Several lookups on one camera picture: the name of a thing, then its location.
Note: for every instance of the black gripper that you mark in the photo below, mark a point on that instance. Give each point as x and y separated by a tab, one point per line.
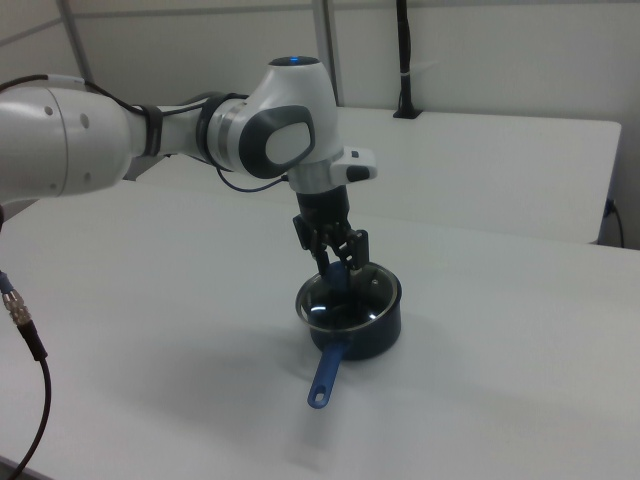
322	206

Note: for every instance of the black camera pole with clamp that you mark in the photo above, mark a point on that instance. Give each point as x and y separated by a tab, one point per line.
404	50

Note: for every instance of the white side table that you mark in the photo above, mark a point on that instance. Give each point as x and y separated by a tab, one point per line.
475	165

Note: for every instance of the glass lid blue knob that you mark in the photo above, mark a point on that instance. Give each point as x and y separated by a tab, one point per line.
374	296

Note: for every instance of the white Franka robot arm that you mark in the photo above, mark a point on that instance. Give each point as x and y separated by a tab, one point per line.
60	145

